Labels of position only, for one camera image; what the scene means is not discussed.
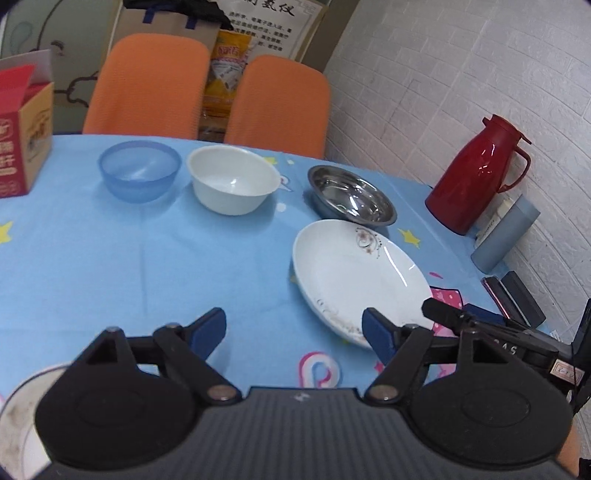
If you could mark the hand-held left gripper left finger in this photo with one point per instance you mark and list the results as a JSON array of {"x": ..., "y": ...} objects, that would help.
[{"x": 208, "y": 330}]

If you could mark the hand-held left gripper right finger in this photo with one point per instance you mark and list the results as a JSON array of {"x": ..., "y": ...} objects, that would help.
[{"x": 376, "y": 330}]

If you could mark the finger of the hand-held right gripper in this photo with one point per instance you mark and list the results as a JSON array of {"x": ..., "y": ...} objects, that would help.
[
  {"x": 482, "y": 312},
  {"x": 443, "y": 311}
]

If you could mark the white floral print plate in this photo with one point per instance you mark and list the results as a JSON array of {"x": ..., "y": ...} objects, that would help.
[{"x": 351, "y": 277}]

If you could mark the stainless steel bowl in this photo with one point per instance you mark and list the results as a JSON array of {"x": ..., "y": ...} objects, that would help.
[{"x": 351, "y": 194}]

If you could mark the blue translucent plastic bowl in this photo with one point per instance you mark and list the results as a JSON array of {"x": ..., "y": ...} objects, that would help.
[{"x": 138, "y": 184}]

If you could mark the pale green plate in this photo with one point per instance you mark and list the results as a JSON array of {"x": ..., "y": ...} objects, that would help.
[{"x": 18, "y": 415}]

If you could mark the person's right forearm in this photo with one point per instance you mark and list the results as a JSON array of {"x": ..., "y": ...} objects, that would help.
[{"x": 570, "y": 450}]

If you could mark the dark red phone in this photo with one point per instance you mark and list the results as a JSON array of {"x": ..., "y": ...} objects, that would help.
[{"x": 496, "y": 295}]

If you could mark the black case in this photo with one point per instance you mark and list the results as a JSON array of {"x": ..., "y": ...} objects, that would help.
[{"x": 521, "y": 297}]

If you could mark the grey-blue tumbler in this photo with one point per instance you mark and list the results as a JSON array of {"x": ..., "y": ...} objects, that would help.
[{"x": 503, "y": 235}]

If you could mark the blue cartoon print tablecloth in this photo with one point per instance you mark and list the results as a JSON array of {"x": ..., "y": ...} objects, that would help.
[{"x": 138, "y": 258}]

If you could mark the red thermos jug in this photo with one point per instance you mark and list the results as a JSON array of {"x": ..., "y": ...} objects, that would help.
[{"x": 471, "y": 184}]

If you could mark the orange chair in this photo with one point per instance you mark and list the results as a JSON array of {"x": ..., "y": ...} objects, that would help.
[
  {"x": 277, "y": 106},
  {"x": 147, "y": 87}
]

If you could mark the yellow snack bag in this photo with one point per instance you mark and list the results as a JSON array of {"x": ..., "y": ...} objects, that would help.
[{"x": 224, "y": 78}]

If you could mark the red cardboard cracker box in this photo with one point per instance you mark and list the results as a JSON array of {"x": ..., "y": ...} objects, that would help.
[{"x": 18, "y": 152}]

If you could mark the brown paper bag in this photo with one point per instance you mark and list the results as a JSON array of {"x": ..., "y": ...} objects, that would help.
[{"x": 171, "y": 27}]

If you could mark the frosted glass door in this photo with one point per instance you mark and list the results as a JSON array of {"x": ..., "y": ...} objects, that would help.
[{"x": 69, "y": 27}]

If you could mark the framed wall sign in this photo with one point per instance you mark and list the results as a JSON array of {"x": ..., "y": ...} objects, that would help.
[{"x": 277, "y": 27}]

